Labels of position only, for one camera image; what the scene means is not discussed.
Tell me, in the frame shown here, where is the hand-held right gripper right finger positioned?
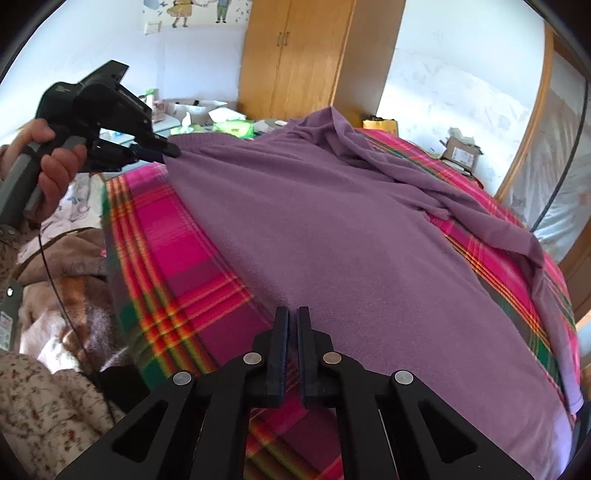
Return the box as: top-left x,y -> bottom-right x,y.
295,307 -> 534,480

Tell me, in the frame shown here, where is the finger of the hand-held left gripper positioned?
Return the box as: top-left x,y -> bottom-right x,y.
89,133 -> 182,174

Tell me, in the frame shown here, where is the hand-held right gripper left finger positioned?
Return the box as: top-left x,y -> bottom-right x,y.
55,307 -> 291,480

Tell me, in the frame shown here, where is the purple sweater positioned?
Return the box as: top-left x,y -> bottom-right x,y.
166,107 -> 584,480

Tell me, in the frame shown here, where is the person's left hand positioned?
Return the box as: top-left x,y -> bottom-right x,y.
16,119 -> 88,222

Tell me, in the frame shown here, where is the green tissue pack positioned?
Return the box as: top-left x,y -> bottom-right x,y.
211,119 -> 256,138

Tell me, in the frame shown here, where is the pink green plaid blanket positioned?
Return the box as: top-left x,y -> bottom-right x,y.
102,126 -> 583,480

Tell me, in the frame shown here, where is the brown fleece blanket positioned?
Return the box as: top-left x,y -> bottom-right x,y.
17,228 -> 118,372

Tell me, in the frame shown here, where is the wooden wardrobe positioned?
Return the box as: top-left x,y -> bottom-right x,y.
238,0 -> 407,128

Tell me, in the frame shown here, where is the yellow printed bag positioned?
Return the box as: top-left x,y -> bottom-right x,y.
362,117 -> 399,137

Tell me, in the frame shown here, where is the person's floral fleece robe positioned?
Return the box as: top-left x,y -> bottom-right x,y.
0,350 -> 126,480

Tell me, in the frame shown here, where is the cardboard box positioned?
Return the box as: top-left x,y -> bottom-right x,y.
440,136 -> 484,176

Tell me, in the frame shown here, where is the wooden door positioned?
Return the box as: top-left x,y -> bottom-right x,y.
558,249 -> 591,320

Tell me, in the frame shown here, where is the translucent door curtain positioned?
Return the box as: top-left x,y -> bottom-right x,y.
501,50 -> 591,265

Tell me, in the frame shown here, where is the cartoon wall sticker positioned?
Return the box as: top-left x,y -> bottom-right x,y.
141,0 -> 249,36

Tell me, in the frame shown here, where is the black cable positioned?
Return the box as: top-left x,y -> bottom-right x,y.
38,228 -> 117,418

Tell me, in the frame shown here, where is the wooden door frame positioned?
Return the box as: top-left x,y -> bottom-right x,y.
493,22 -> 556,200

